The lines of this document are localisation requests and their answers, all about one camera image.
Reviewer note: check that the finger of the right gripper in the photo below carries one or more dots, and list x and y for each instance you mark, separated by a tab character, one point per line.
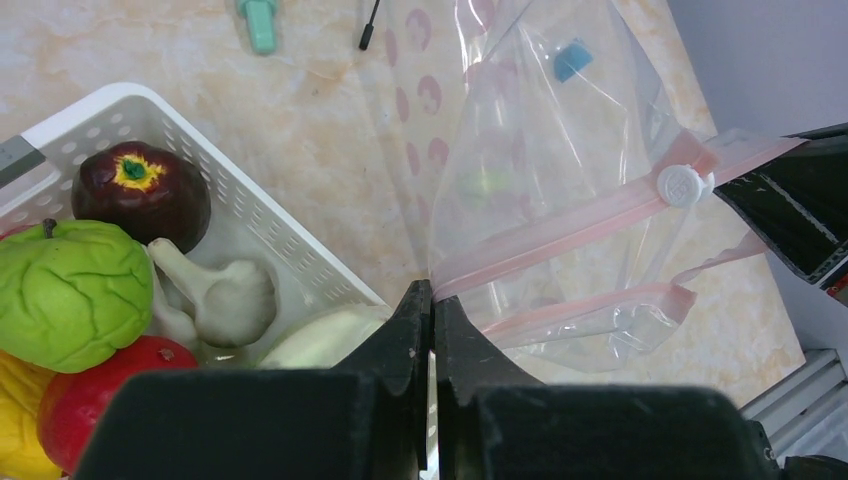
797	204

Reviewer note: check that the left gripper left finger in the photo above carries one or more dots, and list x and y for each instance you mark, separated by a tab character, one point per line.
365	418

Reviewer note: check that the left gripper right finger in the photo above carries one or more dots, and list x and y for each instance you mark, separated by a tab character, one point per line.
496	421

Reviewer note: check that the green toy napa cabbage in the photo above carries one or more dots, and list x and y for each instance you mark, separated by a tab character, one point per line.
325	339

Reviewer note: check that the clear pink zip top bag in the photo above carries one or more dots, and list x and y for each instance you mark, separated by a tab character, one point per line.
573	263

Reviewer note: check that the red toy apple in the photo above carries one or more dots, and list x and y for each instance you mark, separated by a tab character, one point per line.
73	403

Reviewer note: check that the green toy apple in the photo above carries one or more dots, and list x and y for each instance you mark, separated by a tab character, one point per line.
73	293

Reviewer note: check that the white perforated plastic basket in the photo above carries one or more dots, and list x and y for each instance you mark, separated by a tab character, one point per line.
39	164

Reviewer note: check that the white toy garlic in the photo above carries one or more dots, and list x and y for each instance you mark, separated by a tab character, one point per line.
234	305

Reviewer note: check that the green lego brick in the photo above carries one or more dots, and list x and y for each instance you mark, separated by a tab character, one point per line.
482	185

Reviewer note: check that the blue toy block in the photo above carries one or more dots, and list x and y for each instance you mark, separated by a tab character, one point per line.
570	60

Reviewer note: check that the dark purple toy mangosteen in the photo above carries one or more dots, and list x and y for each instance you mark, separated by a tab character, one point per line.
147	191

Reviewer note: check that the yellow toy banana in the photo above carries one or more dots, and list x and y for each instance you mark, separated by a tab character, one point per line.
22	388

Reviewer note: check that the black tripod microphone stand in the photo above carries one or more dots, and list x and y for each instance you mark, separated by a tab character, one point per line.
368	30

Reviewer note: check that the teal cylindrical toy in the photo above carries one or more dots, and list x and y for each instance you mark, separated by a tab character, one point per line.
259	16

